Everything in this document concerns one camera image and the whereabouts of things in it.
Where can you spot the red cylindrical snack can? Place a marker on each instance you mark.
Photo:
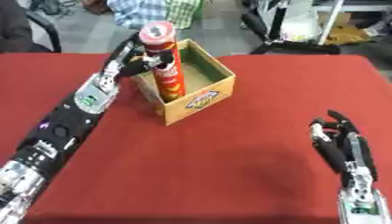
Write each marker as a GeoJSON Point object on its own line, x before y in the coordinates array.
{"type": "Point", "coordinates": [166, 62]}

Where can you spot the black chair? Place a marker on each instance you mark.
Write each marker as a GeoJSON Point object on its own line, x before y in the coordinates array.
{"type": "Point", "coordinates": [30, 29]}

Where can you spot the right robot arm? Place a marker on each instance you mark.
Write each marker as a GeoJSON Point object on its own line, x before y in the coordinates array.
{"type": "Point", "coordinates": [362, 199]}

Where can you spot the person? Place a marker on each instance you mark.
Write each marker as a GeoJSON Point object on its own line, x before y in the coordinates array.
{"type": "Point", "coordinates": [153, 13]}

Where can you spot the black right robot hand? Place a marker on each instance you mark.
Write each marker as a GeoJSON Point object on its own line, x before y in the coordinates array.
{"type": "Point", "coordinates": [341, 145]}

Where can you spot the black tripod stand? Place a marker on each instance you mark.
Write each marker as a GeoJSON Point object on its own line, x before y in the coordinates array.
{"type": "Point", "coordinates": [291, 32]}

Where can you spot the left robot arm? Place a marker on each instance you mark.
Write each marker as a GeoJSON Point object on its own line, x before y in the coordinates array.
{"type": "Point", "coordinates": [61, 131]}

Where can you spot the tan cardboard box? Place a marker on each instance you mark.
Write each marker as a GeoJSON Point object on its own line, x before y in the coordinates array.
{"type": "Point", "coordinates": [191, 86]}

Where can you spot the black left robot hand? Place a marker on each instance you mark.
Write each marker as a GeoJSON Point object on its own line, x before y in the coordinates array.
{"type": "Point", "coordinates": [133, 62]}

